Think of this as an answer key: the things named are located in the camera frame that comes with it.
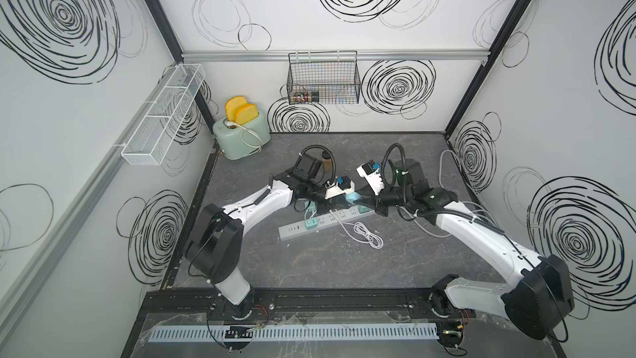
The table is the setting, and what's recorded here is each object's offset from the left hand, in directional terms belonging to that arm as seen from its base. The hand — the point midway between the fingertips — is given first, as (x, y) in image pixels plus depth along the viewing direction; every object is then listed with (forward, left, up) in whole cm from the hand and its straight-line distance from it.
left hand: (346, 203), depth 80 cm
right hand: (+1, -4, +5) cm, 7 cm away
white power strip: (-5, +17, -13) cm, 22 cm away
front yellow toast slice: (+37, +40, +5) cm, 55 cm away
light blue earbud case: (-2, -1, +7) cm, 7 cm away
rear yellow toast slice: (+41, +47, +6) cm, 62 cm away
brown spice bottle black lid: (+24, +6, -10) cm, 26 cm away
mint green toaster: (+30, +46, -4) cm, 55 cm away
